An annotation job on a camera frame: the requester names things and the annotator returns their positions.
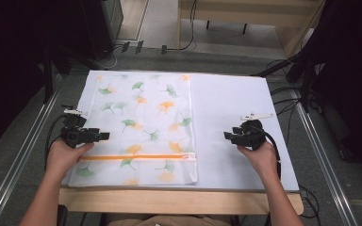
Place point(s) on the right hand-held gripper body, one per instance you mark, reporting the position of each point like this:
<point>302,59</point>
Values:
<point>252,135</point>

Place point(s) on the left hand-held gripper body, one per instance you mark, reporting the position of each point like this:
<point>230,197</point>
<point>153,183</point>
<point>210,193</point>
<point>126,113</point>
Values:
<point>74,134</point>

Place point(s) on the white leaf-print mesh laundry bag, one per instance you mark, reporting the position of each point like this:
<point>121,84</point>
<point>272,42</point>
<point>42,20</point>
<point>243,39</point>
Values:
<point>144,125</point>

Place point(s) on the person's left hand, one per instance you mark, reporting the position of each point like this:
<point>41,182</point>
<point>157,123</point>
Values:
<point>62,156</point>

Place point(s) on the person's right hand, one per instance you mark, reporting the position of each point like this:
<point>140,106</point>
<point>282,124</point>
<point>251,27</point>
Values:
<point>262,157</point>

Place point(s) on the white table board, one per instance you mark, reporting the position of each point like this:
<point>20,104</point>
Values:
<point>232,103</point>

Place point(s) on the black tripod stand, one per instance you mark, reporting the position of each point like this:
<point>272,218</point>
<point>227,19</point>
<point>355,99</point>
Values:
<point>295,67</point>

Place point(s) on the wooden table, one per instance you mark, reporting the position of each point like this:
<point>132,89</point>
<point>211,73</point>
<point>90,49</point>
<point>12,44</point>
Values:
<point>176,201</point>

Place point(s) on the black cabinet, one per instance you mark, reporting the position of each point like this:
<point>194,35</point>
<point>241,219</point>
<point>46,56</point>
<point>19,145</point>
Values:
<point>100,28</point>

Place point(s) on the person's beige pants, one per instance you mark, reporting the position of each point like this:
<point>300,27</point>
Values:
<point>169,221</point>

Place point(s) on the light wooden bench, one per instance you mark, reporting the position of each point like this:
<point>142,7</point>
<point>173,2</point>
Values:
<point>257,9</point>

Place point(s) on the metal floor rail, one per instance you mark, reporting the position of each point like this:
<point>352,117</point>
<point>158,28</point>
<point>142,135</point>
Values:
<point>19,157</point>
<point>323,157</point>

